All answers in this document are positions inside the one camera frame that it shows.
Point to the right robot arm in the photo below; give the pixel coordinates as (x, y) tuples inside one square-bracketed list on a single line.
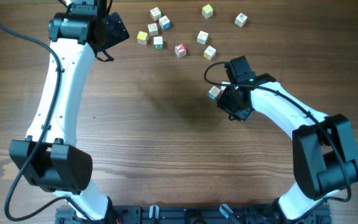
[(325, 153)]

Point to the brown picture block far right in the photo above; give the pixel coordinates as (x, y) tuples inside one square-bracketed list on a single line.
[(241, 20)]

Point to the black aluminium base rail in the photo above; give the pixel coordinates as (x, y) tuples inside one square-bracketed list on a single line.
[(194, 214)]

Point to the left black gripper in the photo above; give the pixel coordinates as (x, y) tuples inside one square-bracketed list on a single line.
[(116, 28)]

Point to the yellow top block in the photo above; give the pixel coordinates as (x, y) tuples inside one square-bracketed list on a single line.
[(207, 11)]

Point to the blue edged picture block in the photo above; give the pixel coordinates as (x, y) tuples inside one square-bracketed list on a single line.
[(214, 92)]

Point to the plain wooden picture block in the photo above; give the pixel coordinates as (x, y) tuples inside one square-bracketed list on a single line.
[(153, 29)]

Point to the red edged wooden block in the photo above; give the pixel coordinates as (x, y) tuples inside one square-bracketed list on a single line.
[(223, 87)]

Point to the red letter Y block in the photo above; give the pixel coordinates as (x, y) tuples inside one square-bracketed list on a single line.
[(180, 50)]

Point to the yellow block left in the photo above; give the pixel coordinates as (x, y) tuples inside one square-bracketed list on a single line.
[(143, 37)]

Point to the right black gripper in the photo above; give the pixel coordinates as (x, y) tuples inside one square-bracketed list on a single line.
[(223, 103)]

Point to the green edged small block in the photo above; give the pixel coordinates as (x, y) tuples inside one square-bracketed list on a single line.
[(158, 42)]

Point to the wooden picture block centre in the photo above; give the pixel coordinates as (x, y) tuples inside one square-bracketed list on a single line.
[(202, 37)]

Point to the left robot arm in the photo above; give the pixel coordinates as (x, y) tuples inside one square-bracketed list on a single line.
[(48, 157)]

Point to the blue edged letter block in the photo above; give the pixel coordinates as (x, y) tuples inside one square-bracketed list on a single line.
[(165, 23)]

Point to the red picture block top left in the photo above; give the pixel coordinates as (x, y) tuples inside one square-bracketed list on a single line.
[(155, 14)]

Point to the yellow edged picture block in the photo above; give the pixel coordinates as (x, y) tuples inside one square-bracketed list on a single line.
[(209, 53)]

